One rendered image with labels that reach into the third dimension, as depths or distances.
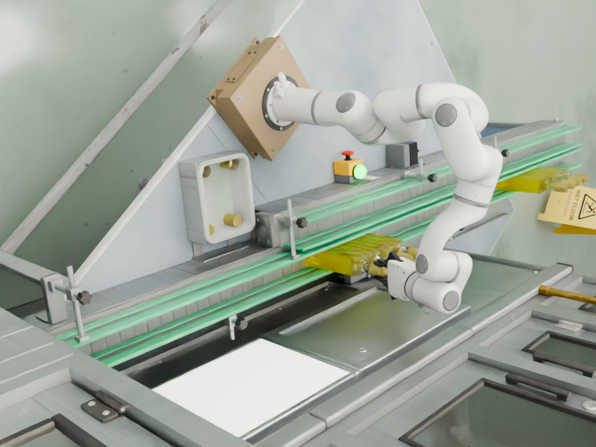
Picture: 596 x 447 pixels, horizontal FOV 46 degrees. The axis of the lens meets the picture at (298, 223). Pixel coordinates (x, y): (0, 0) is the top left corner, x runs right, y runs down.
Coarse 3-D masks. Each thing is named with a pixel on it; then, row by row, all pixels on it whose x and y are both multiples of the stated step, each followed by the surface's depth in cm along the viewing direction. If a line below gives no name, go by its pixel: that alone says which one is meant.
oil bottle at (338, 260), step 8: (336, 248) 202; (312, 256) 204; (320, 256) 202; (328, 256) 200; (336, 256) 197; (344, 256) 195; (352, 256) 194; (360, 256) 194; (312, 264) 205; (320, 264) 203; (328, 264) 200; (336, 264) 198; (344, 264) 196; (352, 264) 194; (360, 264) 193; (344, 272) 196; (352, 272) 194; (360, 272) 194
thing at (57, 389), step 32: (0, 352) 104; (32, 352) 103; (64, 352) 102; (0, 384) 94; (32, 384) 94; (64, 384) 96; (96, 384) 92; (128, 384) 91; (0, 416) 89; (32, 416) 89; (64, 416) 87; (96, 416) 87; (128, 416) 87; (160, 416) 83; (192, 416) 82
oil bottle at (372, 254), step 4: (344, 244) 207; (348, 244) 206; (352, 244) 206; (344, 248) 203; (348, 248) 202; (352, 248) 202; (356, 248) 202; (360, 248) 201; (364, 248) 201; (368, 248) 201; (372, 248) 200; (360, 252) 199; (364, 252) 198; (368, 252) 198; (372, 252) 198; (376, 252) 198; (368, 256) 197; (372, 256) 197; (376, 256) 197; (380, 256) 199; (368, 260) 197; (372, 260) 197
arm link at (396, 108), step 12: (384, 96) 171; (396, 96) 168; (408, 96) 166; (384, 108) 170; (396, 108) 168; (408, 108) 167; (384, 120) 172; (396, 120) 171; (408, 120) 170; (420, 120) 175; (384, 132) 182; (396, 132) 176; (408, 132) 175; (420, 132) 177; (372, 144) 184; (384, 144) 183
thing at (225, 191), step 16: (224, 160) 187; (240, 160) 193; (208, 176) 192; (224, 176) 196; (240, 176) 195; (208, 192) 193; (224, 192) 197; (240, 192) 197; (208, 208) 194; (224, 208) 198; (240, 208) 198; (224, 224) 199; (208, 240) 187
